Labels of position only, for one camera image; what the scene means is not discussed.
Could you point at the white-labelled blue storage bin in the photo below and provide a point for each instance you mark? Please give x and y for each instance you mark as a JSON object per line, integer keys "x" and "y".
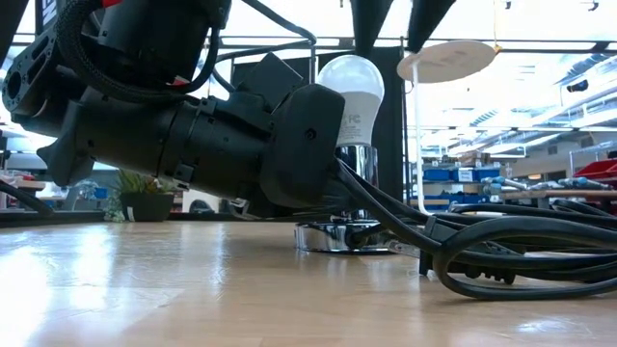
{"x": 465, "y": 174}

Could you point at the white lightbulb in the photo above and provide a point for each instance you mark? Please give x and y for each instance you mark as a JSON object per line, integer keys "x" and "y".
{"x": 352, "y": 82}

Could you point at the black aluminium table frame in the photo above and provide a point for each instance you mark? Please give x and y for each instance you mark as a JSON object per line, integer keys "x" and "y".
{"x": 72, "y": 218}

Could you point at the potted succulent plant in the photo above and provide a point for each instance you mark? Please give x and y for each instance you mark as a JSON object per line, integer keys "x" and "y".
{"x": 144, "y": 209}

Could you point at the small blue bin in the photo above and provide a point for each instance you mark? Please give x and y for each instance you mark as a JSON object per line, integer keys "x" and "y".
{"x": 100, "y": 193}

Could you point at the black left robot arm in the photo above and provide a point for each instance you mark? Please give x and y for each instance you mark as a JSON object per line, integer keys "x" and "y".
{"x": 120, "y": 125}

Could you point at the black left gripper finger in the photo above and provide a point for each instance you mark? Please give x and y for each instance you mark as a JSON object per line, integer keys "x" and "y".
{"x": 344, "y": 197}

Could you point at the black ceiling camera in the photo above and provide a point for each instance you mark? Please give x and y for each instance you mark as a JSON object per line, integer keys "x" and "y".
{"x": 577, "y": 86}

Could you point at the red storage bin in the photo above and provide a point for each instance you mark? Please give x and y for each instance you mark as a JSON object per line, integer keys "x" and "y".
{"x": 600, "y": 169}

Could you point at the white box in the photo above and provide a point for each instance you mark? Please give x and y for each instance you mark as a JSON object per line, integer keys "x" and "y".
{"x": 50, "y": 191}

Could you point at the white cylindrical container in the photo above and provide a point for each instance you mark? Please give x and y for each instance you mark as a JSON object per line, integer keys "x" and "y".
{"x": 186, "y": 202}

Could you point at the white round-top stand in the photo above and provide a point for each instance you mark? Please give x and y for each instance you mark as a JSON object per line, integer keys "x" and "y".
{"x": 448, "y": 60}

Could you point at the chrome lamp base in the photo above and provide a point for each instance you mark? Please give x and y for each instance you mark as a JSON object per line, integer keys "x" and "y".
{"x": 361, "y": 161}

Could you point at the wooden workbench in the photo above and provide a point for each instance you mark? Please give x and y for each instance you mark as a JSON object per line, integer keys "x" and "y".
{"x": 554, "y": 194}

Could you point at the long blue shelf bin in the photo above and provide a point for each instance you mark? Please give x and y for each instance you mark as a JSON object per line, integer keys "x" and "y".
{"x": 463, "y": 197}

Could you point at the grey metal shelf rack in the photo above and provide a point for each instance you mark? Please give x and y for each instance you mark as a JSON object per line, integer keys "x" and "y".
{"x": 593, "y": 148}

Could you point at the wooden side table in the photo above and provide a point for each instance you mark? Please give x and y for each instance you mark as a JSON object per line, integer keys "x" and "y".
{"x": 19, "y": 184}

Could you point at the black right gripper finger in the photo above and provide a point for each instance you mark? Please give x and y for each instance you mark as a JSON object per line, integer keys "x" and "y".
{"x": 370, "y": 21}
{"x": 426, "y": 19}

